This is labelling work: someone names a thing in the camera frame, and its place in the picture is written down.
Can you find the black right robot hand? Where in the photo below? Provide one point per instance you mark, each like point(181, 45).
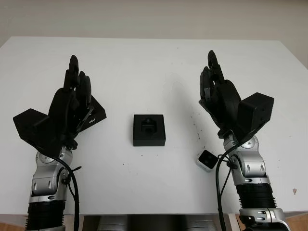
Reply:
point(226, 101)

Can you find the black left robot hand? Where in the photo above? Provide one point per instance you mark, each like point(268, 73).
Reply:
point(63, 108)

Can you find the small silver cube camera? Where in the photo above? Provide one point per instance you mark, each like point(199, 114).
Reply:
point(207, 160)

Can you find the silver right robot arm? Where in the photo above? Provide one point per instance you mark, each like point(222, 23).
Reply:
point(252, 166)

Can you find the black box lid intel print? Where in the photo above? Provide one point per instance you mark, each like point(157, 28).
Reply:
point(96, 118)

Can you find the white table leg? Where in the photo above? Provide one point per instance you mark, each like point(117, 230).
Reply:
point(233, 222)

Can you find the dark grey robot torso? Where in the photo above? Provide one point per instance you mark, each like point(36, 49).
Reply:
point(154, 223)

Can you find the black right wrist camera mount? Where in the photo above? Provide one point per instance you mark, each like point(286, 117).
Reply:
point(257, 108)

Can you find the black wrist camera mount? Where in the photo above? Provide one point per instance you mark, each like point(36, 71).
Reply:
point(29, 122)
point(257, 108)

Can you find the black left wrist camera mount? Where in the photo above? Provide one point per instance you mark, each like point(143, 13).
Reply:
point(29, 122)

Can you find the black camera box base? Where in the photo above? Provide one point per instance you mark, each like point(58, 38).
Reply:
point(149, 140)

